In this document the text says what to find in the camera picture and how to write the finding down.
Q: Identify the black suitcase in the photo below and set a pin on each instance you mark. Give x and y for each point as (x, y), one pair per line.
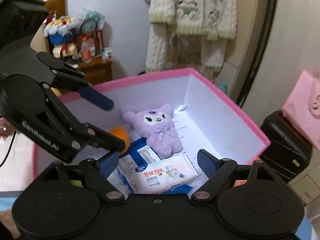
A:
(289, 153)

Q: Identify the pink tote bag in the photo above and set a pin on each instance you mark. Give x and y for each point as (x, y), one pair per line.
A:
(301, 108)

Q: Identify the cream knitted cardigan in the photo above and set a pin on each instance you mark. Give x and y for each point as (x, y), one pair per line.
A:
(196, 32)

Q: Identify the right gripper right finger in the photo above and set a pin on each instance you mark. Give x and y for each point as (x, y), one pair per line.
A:
(218, 172)

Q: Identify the orange foam ball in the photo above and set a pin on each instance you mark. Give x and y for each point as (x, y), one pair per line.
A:
(121, 133)

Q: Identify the teal bag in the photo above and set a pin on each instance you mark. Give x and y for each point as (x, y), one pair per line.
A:
(224, 88)

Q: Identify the person's left hand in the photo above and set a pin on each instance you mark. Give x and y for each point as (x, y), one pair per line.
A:
(7, 129)

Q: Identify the orange drink bottle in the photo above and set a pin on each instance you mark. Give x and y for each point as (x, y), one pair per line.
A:
(86, 49)

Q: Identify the wooden side cabinet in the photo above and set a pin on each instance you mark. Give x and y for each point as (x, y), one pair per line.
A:
(99, 69)

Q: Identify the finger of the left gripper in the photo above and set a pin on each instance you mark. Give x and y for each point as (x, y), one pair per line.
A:
(96, 98)
(99, 138)

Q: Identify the purple plush toy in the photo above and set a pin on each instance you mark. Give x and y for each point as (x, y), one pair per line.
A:
(157, 127)

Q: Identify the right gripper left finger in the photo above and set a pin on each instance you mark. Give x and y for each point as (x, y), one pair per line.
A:
(96, 173)

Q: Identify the white wet wipes pack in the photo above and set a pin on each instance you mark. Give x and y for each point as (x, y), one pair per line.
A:
(147, 173)

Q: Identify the blue bowl toy bouquet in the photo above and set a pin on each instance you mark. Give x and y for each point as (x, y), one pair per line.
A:
(61, 30)

